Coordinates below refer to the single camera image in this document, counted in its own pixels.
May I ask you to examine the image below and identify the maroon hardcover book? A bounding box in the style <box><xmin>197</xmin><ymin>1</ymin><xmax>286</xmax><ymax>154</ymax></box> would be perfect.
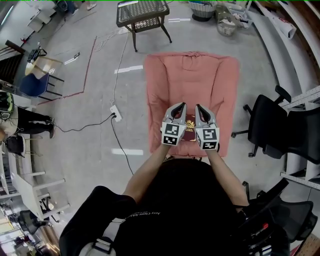
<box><xmin>178</xmin><ymin>113</ymin><xmax>198</xmax><ymax>143</ymax></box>

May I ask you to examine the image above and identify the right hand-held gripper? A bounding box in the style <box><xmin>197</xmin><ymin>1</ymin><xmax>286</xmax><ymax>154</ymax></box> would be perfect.
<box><xmin>194</xmin><ymin>103</ymin><xmax>221</xmax><ymax>151</ymax></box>

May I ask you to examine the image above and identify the white cable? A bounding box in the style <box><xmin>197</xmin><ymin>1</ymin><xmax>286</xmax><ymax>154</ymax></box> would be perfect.
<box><xmin>94</xmin><ymin>24</ymin><xmax>129</xmax><ymax>107</ymax></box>

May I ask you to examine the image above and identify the person's right forearm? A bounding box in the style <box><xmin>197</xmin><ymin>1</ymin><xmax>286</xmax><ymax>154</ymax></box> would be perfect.
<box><xmin>207</xmin><ymin>148</ymin><xmax>250</xmax><ymax>207</ymax></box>

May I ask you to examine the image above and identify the white power strip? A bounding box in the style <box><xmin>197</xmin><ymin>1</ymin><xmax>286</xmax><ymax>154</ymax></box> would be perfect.
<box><xmin>109</xmin><ymin>104</ymin><xmax>123</xmax><ymax>123</ymax></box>

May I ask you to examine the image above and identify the clear plastic box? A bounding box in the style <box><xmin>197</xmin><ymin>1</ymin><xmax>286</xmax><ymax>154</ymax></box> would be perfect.
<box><xmin>227</xmin><ymin>4</ymin><xmax>253</xmax><ymax>28</ymax></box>

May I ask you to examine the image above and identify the black gadget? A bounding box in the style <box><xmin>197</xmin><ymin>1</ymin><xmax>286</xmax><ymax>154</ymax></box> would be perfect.
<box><xmin>26</xmin><ymin>48</ymin><xmax>48</xmax><ymax>63</ymax></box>

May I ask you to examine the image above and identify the blue chair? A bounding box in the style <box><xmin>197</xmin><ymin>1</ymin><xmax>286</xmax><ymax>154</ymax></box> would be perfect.
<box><xmin>19</xmin><ymin>72</ymin><xmax>65</xmax><ymax>101</ymax></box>

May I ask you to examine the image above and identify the dark wicker side table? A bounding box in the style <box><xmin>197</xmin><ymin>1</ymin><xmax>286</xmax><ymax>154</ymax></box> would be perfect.
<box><xmin>116</xmin><ymin>0</ymin><xmax>173</xmax><ymax>53</ymax></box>

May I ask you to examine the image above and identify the white ribbed basket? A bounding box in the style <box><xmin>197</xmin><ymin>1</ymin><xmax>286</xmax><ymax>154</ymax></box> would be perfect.
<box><xmin>188</xmin><ymin>0</ymin><xmax>218</xmax><ymax>22</ymax></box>

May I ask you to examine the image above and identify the black hip-mounted tablet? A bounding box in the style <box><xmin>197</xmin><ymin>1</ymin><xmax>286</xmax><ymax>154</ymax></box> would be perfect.
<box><xmin>237</xmin><ymin>178</ymin><xmax>290</xmax><ymax>241</ymax></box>

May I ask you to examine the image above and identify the person in black shirt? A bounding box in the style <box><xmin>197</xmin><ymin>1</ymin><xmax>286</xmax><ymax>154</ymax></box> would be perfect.
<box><xmin>58</xmin><ymin>158</ymin><xmax>291</xmax><ymax>256</ymax></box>

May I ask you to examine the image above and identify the wooden stool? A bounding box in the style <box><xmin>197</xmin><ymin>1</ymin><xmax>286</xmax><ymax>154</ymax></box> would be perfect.
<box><xmin>24</xmin><ymin>56</ymin><xmax>63</xmax><ymax>76</ymax></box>

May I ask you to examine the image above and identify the black power cable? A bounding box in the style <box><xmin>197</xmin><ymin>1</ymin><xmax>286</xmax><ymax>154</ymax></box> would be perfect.
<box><xmin>109</xmin><ymin>116</ymin><xmax>135</xmax><ymax>176</ymax></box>
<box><xmin>53</xmin><ymin>113</ymin><xmax>116</xmax><ymax>133</ymax></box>

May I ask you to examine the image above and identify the grey shoulder strap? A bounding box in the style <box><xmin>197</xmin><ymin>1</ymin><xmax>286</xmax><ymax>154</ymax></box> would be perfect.
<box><xmin>77</xmin><ymin>217</ymin><xmax>126</xmax><ymax>256</ymax></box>

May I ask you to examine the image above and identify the person's left forearm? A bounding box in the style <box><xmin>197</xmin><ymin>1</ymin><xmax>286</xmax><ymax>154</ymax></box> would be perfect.
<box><xmin>122</xmin><ymin>143</ymin><xmax>173</xmax><ymax>201</ymax></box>

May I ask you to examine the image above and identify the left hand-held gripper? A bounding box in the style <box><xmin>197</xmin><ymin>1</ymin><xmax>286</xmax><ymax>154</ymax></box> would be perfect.
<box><xmin>160</xmin><ymin>101</ymin><xmax>188</xmax><ymax>147</ymax></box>

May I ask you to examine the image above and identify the white rolled poster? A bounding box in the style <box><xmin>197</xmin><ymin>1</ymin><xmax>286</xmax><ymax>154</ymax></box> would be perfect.
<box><xmin>262</xmin><ymin>7</ymin><xmax>297</xmax><ymax>40</ymax></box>

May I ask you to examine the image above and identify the black bag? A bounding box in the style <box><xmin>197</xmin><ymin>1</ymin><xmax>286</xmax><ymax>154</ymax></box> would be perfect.
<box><xmin>6</xmin><ymin>136</ymin><xmax>26</xmax><ymax>156</ymax></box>

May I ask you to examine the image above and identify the pink armchair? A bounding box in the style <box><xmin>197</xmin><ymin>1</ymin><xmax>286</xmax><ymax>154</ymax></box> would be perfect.
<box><xmin>143</xmin><ymin>51</ymin><xmax>241</xmax><ymax>158</ymax></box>

